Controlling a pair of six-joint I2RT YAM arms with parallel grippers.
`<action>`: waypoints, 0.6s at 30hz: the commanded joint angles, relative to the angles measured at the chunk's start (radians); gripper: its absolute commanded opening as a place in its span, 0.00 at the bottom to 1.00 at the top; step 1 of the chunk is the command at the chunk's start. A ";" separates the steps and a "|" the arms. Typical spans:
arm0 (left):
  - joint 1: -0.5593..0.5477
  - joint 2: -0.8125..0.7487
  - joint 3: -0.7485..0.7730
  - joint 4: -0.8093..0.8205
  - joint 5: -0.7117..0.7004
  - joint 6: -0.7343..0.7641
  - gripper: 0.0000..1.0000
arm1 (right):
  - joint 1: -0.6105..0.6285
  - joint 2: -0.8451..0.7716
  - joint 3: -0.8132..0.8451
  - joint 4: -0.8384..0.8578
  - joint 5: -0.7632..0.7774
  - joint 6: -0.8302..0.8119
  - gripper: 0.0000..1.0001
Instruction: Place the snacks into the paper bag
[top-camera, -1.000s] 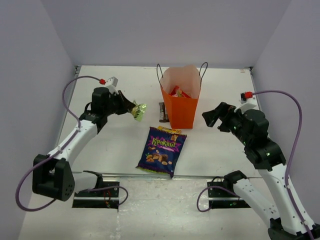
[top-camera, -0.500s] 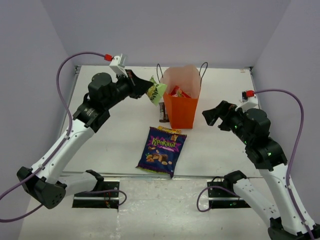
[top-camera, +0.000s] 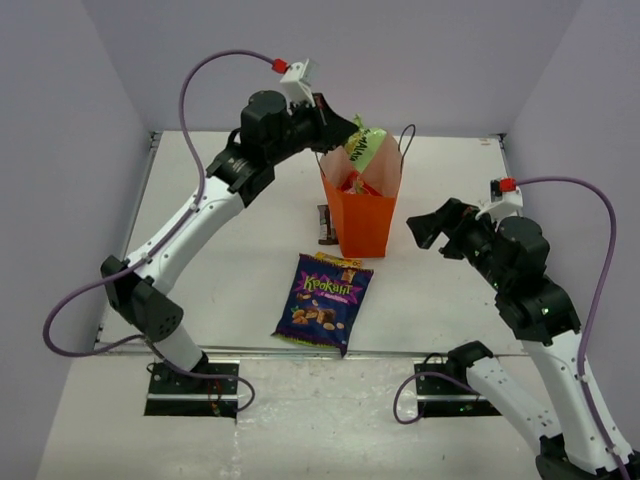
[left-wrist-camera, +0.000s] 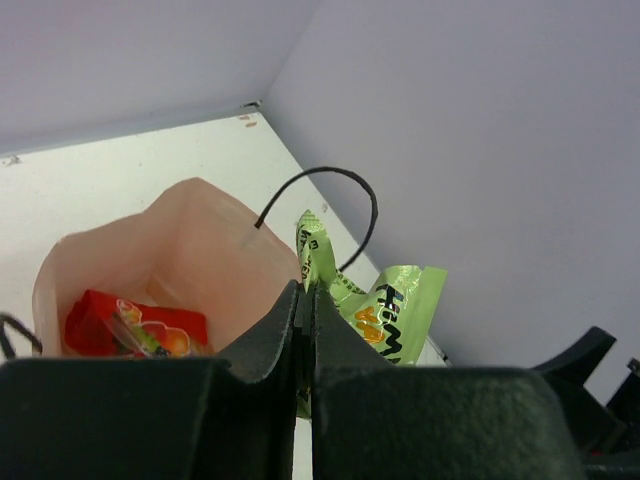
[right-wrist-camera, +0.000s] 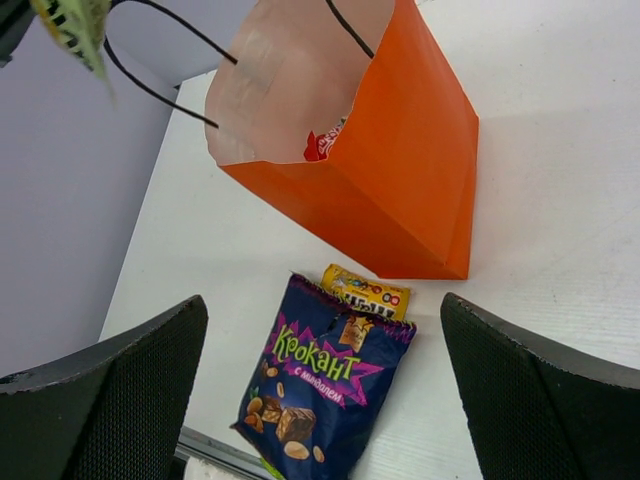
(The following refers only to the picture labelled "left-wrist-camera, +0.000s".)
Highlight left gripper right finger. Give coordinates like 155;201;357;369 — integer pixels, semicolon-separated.
310;286;585;479

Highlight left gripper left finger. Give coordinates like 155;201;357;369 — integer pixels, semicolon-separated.
1;283;300;479

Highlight red gummy candy bag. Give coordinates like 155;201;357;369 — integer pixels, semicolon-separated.
63;290;214;358

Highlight green candy packet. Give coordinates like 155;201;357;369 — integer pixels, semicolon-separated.
294;209;449;419

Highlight orange paper bag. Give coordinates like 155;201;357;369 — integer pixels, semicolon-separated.
0;165;380;359

